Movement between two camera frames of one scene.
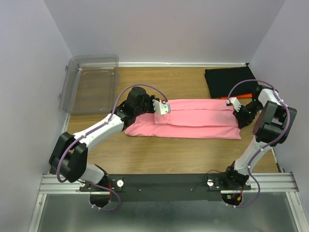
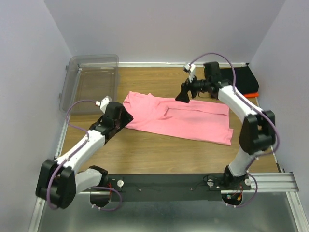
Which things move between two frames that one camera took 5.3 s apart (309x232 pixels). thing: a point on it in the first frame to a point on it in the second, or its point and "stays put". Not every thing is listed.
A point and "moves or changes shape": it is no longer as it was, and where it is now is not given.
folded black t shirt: [221, 81] stays put
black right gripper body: [245, 113] to [198, 86]
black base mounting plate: [147, 187] stays put
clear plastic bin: [90, 84] stays put
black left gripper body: [147, 104] to [117, 125]
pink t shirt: [206, 119] moves or changes shape
